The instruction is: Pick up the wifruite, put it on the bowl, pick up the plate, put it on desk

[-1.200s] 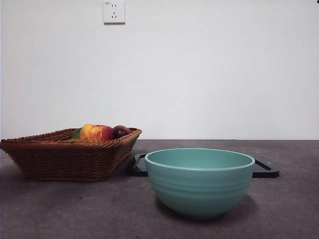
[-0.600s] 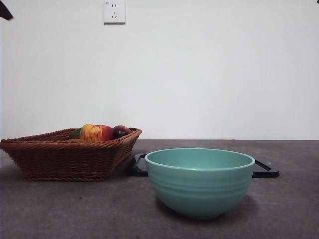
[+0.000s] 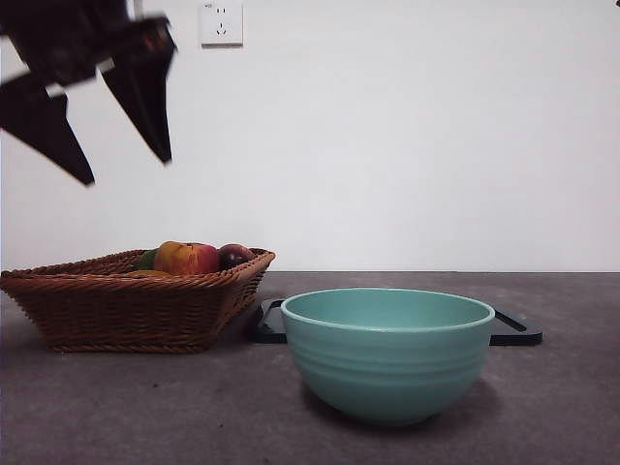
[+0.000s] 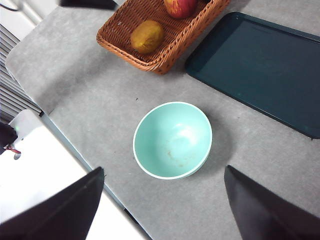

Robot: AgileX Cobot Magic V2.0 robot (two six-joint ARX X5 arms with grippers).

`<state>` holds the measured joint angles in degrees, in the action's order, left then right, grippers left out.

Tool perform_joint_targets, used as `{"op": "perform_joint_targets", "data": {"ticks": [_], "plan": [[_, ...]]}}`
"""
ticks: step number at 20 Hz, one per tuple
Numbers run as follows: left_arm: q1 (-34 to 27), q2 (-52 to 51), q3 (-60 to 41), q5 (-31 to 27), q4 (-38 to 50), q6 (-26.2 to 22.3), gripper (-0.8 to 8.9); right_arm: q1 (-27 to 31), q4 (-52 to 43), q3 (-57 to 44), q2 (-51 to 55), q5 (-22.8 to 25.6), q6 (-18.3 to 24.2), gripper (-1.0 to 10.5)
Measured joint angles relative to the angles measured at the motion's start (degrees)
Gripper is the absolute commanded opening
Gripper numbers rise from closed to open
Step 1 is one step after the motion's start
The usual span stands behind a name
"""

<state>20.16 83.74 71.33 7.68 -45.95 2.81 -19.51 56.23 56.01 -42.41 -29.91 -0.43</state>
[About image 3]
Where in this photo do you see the teal ribbed bowl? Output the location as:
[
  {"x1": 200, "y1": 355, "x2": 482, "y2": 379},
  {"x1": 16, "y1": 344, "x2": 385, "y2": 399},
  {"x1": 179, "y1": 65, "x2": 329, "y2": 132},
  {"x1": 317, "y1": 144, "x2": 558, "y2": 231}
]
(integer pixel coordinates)
[{"x1": 279, "y1": 287, "x2": 497, "y2": 428}]

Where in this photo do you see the dark red plum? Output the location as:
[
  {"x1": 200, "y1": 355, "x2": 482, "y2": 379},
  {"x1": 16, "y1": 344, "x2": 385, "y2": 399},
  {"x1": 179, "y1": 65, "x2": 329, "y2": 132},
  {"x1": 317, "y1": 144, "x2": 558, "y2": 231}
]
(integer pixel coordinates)
[{"x1": 218, "y1": 243, "x2": 257, "y2": 272}]

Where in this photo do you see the red and yellow apple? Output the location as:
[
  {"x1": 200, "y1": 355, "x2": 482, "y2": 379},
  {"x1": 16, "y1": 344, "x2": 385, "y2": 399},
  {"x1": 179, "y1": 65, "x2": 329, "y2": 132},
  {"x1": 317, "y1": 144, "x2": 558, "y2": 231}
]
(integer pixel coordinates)
[{"x1": 153, "y1": 240, "x2": 222, "y2": 278}]

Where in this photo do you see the brown wicker basket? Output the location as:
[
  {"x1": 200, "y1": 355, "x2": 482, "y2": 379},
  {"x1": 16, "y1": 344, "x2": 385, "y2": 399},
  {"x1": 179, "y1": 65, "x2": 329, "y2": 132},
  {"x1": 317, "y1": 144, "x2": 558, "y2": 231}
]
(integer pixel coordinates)
[{"x1": 0, "y1": 247, "x2": 277, "y2": 355}]

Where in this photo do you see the green fruit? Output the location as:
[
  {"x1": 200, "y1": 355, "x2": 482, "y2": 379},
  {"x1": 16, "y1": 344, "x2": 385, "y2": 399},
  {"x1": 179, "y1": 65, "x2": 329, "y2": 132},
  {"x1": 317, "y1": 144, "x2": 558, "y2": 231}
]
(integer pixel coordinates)
[{"x1": 134, "y1": 248, "x2": 161, "y2": 272}]

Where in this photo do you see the white wall power socket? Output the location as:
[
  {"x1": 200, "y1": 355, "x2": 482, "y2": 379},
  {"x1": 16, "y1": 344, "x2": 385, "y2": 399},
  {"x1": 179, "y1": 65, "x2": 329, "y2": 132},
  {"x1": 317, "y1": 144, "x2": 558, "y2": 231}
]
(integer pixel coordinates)
[{"x1": 201, "y1": 1, "x2": 245, "y2": 49}]

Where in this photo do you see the black rectangular tray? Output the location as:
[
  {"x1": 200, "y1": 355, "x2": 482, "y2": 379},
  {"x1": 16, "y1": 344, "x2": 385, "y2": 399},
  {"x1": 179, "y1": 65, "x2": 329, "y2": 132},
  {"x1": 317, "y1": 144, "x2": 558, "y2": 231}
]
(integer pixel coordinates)
[{"x1": 247, "y1": 297, "x2": 544, "y2": 347}]

